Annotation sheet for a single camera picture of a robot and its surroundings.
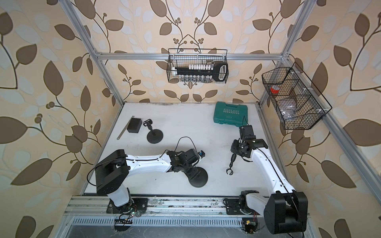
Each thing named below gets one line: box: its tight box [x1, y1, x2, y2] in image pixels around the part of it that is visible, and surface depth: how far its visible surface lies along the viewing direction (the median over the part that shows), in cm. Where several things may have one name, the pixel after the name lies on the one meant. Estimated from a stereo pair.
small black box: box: [127, 117, 143, 134], surface depth 107 cm
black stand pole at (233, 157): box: [225, 153, 238, 176], surface depth 83 cm
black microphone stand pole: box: [142, 118, 157, 137], surface depth 86 cm
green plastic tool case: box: [213, 101, 249, 127], surface depth 110 cm
